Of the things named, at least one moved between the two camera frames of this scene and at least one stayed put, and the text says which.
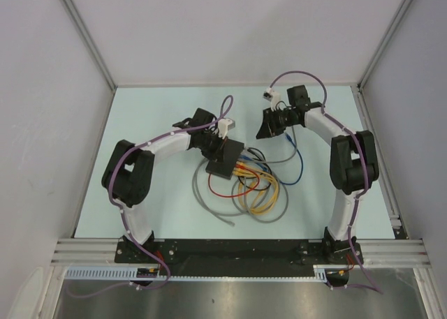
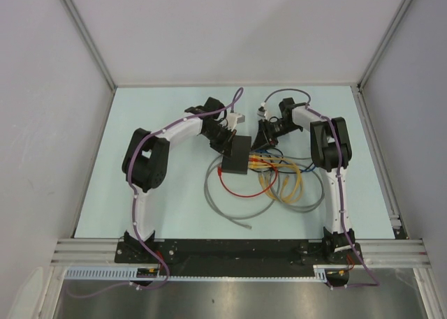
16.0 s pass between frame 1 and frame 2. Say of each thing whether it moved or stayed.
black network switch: moved
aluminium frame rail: stayed
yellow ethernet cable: moved
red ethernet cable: moved
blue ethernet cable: moved
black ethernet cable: moved
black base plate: stayed
